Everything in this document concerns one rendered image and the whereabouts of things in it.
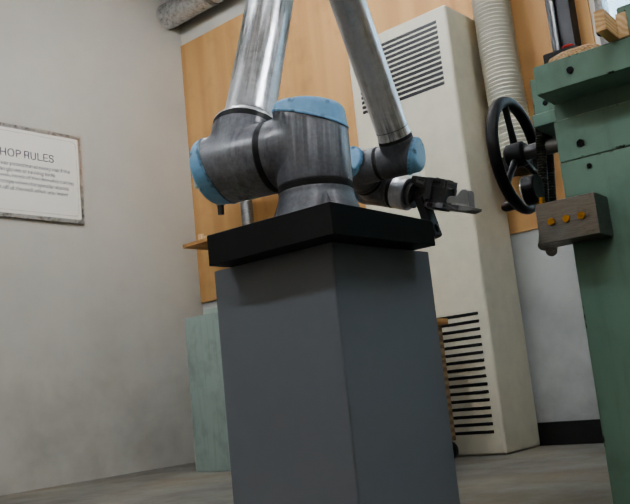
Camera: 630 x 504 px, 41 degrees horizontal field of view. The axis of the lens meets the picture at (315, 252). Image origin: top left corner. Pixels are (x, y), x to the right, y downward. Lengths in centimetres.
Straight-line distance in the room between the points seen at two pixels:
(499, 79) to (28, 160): 224
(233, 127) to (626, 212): 80
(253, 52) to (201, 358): 222
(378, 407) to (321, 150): 50
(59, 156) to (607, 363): 321
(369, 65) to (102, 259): 258
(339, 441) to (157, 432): 311
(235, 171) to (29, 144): 269
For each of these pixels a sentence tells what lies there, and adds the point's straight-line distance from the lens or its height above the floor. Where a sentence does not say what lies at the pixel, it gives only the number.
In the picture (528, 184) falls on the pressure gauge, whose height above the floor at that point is 67.
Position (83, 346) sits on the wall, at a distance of 425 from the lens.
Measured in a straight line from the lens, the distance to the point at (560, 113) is 183.
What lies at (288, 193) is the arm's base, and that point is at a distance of 160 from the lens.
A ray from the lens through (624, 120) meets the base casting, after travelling 176.
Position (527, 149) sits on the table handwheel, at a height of 81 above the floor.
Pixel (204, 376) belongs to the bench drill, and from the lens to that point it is 387.
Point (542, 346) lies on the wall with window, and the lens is 349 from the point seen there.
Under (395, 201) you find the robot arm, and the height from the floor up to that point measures 78.
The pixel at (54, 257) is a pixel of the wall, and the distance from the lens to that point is 424.
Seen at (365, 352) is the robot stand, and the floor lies 36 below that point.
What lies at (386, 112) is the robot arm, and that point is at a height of 97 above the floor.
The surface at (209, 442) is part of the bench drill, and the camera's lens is 387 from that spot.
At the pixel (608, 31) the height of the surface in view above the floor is 90.
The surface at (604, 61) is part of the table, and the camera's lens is 173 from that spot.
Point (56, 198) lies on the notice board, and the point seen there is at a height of 137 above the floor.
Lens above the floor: 30
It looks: 10 degrees up
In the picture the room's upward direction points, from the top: 6 degrees counter-clockwise
